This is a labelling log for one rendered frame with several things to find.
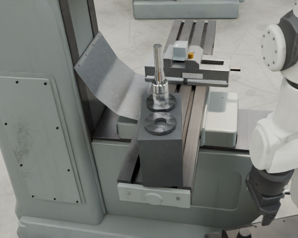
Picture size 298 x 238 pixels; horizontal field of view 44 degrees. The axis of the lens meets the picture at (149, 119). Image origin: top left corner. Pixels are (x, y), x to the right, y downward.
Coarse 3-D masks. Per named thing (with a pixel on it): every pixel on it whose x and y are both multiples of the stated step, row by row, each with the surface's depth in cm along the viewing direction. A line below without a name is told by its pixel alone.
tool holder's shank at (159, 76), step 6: (156, 48) 98; (156, 54) 99; (162, 54) 100; (156, 60) 100; (162, 60) 101; (156, 66) 101; (162, 66) 102; (156, 72) 102; (162, 72) 103; (156, 78) 103; (162, 78) 103
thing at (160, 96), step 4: (152, 88) 106; (156, 88) 104; (164, 88) 104; (152, 92) 107; (156, 92) 105; (160, 92) 105; (164, 92) 105; (156, 96) 106; (160, 96) 106; (164, 96) 106; (168, 96) 108; (156, 100) 107; (160, 100) 107; (164, 100) 107; (168, 100) 109; (160, 104) 107; (164, 104) 108
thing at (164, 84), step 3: (165, 78) 106; (153, 81) 105; (165, 81) 105; (153, 84) 104; (156, 84) 104; (159, 84) 104; (162, 84) 104; (165, 84) 104; (156, 87) 104; (159, 87) 104; (162, 87) 104
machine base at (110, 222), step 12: (24, 216) 194; (108, 216) 190; (120, 216) 190; (24, 228) 192; (36, 228) 191; (48, 228) 189; (60, 228) 188; (72, 228) 186; (84, 228) 186; (96, 228) 185; (108, 228) 185; (120, 228) 184; (132, 228) 184; (144, 228) 183; (156, 228) 183; (168, 228) 182; (180, 228) 182; (192, 228) 181; (204, 228) 181; (216, 228) 180
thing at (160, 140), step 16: (144, 96) 114; (176, 96) 113; (144, 112) 108; (160, 112) 105; (176, 112) 106; (144, 128) 102; (160, 128) 99; (176, 128) 101; (144, 144) 99; (160, 144) 99; (176, 144) 99; (144, 160) 103; (160, 160) 102; (176, 160) 102; (144, 176) 107; (160, 176) 106; (176, 176) 106
